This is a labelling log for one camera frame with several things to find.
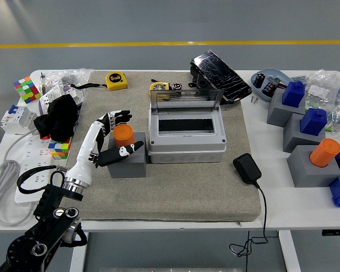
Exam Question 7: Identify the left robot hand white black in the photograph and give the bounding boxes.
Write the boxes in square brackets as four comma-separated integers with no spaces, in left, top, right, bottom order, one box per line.
[65,109,145,187]

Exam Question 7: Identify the orange cylinder battery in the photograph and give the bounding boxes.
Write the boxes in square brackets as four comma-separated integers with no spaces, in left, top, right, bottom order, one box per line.
[309,138,340,168]
[113,124,135,148]

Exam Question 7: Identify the smoky transparent box lid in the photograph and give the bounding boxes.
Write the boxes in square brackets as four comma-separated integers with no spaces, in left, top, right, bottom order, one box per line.
[149,88,225,110]

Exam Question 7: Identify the blue square battery block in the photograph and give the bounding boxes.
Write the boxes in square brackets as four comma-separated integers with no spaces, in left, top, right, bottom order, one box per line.
[300,107,328,137]
[282,81,306,108]

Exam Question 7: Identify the small colourful puzzle cube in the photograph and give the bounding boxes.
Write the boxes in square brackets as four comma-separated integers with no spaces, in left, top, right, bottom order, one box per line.
[48,137,72,160]

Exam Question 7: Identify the black cloth glove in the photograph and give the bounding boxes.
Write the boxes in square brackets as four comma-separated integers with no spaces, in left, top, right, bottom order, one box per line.
[33,94,79,142]

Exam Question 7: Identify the grey block with round hole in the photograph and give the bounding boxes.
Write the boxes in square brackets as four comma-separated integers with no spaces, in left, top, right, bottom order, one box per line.
[107,131,147,179]

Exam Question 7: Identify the white power strip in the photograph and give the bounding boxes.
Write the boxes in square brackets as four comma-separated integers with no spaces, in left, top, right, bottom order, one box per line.
[14,133,71,205]

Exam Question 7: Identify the white circuit breaker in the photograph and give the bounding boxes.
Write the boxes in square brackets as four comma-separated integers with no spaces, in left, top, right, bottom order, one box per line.
[0,104,38,135]

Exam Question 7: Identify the yellow tape measure black label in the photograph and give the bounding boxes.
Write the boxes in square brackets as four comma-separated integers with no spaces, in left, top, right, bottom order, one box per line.
[105,71,129,91]

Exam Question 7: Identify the clear plastic bag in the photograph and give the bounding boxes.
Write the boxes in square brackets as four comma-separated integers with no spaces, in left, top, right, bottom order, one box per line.
[45,67,93,94]

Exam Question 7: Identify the large colourful puzzle cube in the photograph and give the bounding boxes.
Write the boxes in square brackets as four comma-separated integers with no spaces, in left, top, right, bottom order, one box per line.
[12,76,43,104]

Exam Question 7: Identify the grey-brown table mat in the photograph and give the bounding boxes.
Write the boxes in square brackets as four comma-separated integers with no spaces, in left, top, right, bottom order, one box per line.
[65,70,262,222]

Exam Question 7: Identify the yellow tape measure silver face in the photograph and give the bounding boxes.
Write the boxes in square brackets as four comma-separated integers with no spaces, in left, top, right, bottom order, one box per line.
[149,81,171,96]

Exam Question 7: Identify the white table leg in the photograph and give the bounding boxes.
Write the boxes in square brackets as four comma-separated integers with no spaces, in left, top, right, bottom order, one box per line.
[69,232,88,272]
[278,231,301,272]

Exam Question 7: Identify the black case cracked glass panel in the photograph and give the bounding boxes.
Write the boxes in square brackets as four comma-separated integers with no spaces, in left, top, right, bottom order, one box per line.
[189,50,253,105]

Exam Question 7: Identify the black power adapter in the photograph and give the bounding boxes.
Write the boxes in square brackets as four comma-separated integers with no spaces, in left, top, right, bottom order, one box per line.
[232,152,263,185]

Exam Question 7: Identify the grey holder block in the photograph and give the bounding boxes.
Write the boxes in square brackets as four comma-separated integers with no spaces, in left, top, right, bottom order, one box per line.
[266,88,307,127]
[286,144,340,188]
[282,113,326,154]

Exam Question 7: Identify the blue-grey oval tray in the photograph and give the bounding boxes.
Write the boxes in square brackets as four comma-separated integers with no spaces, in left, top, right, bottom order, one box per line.
[250,67,291,103]

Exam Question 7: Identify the small red metal part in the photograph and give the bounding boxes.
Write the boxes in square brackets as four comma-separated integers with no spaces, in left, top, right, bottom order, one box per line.
[269,75,287,89]

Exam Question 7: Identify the clear plastic parts bags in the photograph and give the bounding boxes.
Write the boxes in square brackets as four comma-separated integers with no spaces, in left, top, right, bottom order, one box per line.
[290,69,340,134]

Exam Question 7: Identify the blue plastic holder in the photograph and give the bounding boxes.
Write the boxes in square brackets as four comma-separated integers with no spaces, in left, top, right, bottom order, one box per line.
[328,175,340,209]

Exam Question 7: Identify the black tape measure strap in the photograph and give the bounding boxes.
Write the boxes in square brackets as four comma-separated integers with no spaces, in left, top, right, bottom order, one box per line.
[70,82,108,90]

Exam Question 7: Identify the white thick power cable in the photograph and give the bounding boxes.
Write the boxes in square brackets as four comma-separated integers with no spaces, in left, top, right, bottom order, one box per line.
[0,129,39,227]

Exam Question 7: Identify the grey electrical enclosure box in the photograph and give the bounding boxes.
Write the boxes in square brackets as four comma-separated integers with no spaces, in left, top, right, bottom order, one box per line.
[147,102,227,164]

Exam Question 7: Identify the black adapter cord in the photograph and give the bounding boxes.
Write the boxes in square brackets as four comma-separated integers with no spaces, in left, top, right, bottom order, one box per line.
[228,182,270,258]

